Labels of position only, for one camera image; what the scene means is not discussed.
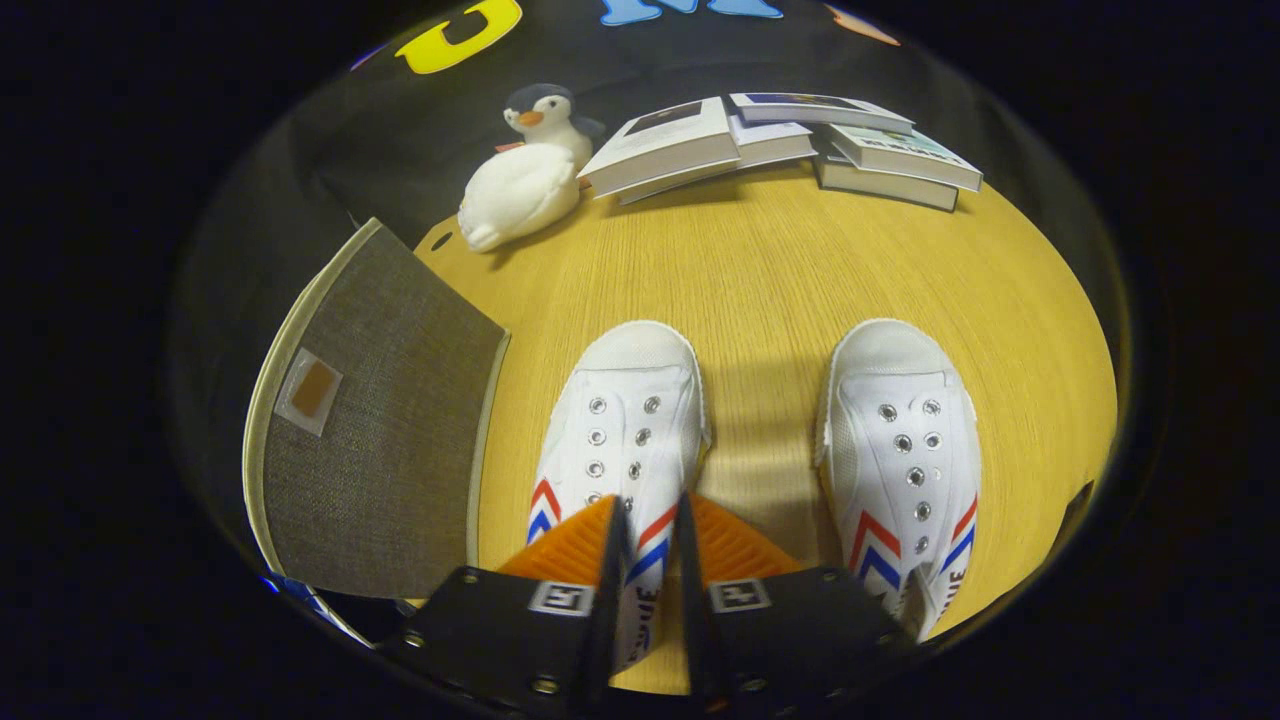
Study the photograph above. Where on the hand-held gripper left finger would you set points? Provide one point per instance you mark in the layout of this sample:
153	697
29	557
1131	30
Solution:
520	630

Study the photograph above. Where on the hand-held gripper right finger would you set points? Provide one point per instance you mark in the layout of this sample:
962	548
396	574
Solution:
790	630

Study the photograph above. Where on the grey fabric storage box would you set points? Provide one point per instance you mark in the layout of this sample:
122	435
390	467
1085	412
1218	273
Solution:
400	420

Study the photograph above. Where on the white striped canvas shoe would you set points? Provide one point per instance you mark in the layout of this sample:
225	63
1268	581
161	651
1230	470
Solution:
900	400
625	400

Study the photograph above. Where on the blue object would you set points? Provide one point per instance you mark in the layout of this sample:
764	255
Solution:
295	595

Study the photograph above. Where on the white round plush toy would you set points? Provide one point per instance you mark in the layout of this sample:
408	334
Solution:
520	190

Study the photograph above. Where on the plain white book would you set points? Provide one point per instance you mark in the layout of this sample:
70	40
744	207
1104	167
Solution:
775	142

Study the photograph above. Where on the book with pale green cover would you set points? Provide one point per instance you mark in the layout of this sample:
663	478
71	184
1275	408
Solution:
900	150

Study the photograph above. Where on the grey penguin plush toy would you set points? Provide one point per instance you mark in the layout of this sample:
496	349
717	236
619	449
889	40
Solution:
545	115

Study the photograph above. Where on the book with blue picture cover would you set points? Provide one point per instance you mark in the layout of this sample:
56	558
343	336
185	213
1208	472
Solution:
810	103

